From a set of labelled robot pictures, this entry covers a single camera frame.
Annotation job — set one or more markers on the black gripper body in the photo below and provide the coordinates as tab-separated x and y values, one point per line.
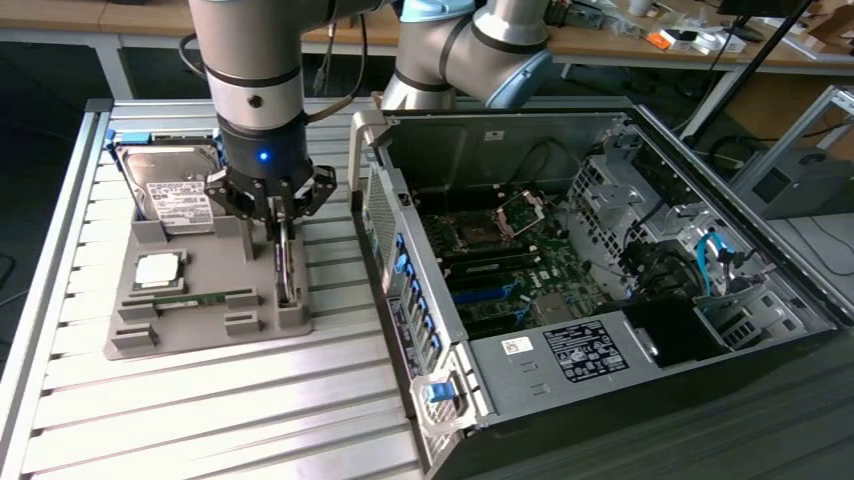
267	150

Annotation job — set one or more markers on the green graphics card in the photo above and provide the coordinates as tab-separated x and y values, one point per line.
287	260

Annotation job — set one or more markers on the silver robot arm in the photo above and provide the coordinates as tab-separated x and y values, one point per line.
254	50

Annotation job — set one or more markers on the hard disk in blue caddy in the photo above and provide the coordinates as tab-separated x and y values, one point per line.
174	180

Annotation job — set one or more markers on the grey parts rack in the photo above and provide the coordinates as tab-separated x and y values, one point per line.
200	280

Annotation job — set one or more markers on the silver CPU chip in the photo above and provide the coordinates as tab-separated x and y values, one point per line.
159	270

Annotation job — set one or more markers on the open PC case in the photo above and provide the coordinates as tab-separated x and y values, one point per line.
440	150

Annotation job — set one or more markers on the loose green RAM stick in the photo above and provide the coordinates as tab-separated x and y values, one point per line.
194	300

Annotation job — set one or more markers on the CPU socket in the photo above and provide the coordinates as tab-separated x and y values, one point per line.
476	232

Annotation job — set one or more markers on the metal socket cover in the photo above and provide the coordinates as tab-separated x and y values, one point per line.
527	196

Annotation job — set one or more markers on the blue expansion slot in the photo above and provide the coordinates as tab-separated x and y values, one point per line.
480	295

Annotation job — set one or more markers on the green motherboard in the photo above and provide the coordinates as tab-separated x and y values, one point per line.
554	260

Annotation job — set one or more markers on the wooden desk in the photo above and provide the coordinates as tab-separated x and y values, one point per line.
53	22

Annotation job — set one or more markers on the silver disk bay cage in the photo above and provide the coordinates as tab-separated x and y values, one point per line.
601	195

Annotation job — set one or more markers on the silver chipset heat sink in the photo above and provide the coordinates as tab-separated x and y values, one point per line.
557	309

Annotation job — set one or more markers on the silver power supply unit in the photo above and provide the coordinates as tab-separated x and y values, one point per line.
521	370

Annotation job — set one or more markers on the orange box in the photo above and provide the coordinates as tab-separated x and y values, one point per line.
661	40

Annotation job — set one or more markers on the black shroud box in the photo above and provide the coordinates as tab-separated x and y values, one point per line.
674	335

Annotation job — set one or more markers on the white box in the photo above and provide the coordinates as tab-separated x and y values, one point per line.
717	45

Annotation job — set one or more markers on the black monitor base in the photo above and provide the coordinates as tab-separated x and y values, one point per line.
747	30

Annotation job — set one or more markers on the grey machine cabinet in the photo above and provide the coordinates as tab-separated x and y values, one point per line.
801	185

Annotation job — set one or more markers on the black stand pole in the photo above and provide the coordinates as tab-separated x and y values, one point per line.
766	50

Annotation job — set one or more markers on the aluminium profile frame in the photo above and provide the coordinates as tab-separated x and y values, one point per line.
837	97

